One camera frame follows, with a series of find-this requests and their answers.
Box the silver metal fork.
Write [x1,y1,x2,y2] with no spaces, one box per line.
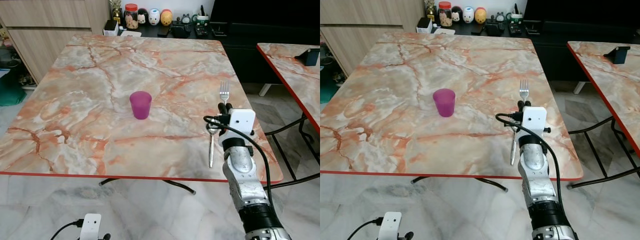
[509,79,530,166]
[208,81,230,169]

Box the marble pattern side table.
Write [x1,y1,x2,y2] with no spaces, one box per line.
[566,40,640,190]
[256,42,321,190]

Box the purple plastic cup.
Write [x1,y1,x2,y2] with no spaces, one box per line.
[433,88,456,118]
[129,91,152,120]

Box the dark blue phone stand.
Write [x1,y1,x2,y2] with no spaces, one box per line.
[603,45,632,65]
[294,47,321,67]

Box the green plastic bin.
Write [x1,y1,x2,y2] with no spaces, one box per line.
[320,65,339,105]
[0,68,27,107]

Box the red lid glass jar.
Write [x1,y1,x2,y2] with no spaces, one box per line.
[124,3,140,30]
[437,1,453,28]

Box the large marble pattern table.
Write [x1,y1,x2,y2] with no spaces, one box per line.
[320,32,584,194]
[0,34,284,195]

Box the light wooden cabinet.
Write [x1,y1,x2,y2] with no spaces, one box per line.
[0,0,112,84]
[320,0,427,77]

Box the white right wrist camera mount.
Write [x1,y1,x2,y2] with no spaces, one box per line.
[521,106,547,136]
[227,108,256,135]

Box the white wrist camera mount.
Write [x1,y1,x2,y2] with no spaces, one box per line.
[378,212,402,240]
[521,106,547,136]
[80,213,102,240]
[227,108,256,135]

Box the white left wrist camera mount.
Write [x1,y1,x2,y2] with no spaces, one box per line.
[378,212,402,240]
[80,213,102,240]

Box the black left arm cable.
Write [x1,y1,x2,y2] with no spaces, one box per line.
[346,217,385,240]
[49,219,85,240]

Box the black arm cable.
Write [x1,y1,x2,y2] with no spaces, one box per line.
[49,219,85,240]
[203,114,274,206]
[495,112,564,207]
[346,217,385,240]

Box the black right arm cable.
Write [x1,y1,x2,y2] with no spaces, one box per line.
[495,112,564,207]
[203,114,274,206]

